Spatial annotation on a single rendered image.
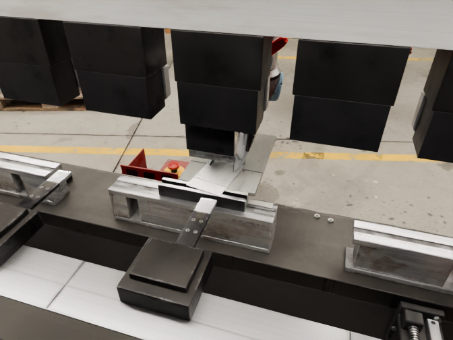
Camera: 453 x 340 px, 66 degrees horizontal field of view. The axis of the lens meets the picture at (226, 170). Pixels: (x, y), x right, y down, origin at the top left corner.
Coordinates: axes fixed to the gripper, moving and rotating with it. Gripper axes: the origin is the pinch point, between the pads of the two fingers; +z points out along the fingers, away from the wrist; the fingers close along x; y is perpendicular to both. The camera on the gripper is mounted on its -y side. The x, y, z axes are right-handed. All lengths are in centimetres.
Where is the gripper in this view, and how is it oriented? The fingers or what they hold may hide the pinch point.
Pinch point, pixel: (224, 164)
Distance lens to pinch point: 83.2
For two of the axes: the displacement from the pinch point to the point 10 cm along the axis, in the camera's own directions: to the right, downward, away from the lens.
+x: 9.0, 2.5, -3.6
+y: -3.4, -1.4, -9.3
